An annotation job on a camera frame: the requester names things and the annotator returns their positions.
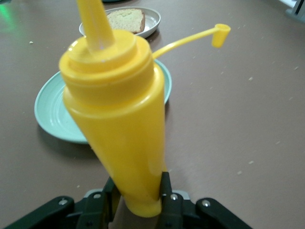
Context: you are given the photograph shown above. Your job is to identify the brown bread slice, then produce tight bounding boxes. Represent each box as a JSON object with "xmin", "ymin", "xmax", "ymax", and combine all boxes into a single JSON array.
[{"xmin": 106, "ymin": 8, "xmax": 146, "ymax": 34}]

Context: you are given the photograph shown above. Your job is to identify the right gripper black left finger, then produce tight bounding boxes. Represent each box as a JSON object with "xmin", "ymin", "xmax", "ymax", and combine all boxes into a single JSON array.
[{"xmin": 78, "ymin": 177, "xmax": 120, "ymax": 229}]

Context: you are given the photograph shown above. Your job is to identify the yellow squeeze bottle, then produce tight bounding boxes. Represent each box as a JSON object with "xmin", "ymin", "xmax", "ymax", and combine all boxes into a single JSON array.
[{"xmin": 58, "ymin": 0, "xmax": 232, "ymax": 219}]

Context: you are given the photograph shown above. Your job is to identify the beige plate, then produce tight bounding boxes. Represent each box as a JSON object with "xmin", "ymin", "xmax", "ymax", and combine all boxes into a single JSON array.
[{"xmin": 79, "ymin": 6, "xmax": 162, "ymax": 39}]

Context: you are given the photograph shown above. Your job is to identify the light green plate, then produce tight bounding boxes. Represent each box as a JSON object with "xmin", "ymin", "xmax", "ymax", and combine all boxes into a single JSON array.
[{"xmin": 34, "ymin": 58, "xmax": 172, "ymax": 145}]

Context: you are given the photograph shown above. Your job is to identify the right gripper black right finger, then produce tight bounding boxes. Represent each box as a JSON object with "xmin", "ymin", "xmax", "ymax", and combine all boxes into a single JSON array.
[{"xmin": 156, "ymin": 171, "xmax": 189, "ymax": 229}]

